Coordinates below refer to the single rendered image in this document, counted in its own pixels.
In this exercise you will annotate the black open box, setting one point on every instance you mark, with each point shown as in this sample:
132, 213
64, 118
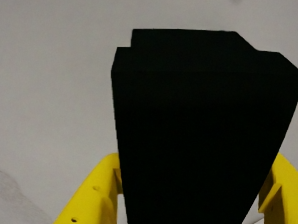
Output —
188, 38

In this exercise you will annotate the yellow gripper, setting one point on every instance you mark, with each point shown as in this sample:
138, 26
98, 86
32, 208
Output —
96, 200

